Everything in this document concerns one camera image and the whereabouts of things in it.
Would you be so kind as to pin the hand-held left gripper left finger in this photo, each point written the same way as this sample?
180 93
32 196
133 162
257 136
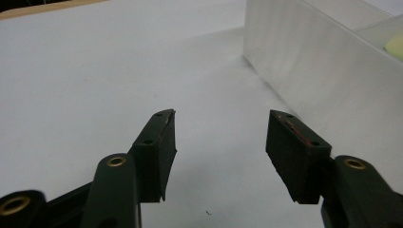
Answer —
155 155

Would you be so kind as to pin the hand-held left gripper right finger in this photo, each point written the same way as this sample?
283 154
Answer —
294 152

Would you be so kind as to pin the white divided storage box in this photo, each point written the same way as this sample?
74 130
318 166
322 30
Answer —
332 88

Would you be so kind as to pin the pale yellow item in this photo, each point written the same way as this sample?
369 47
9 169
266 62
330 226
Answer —
395 46

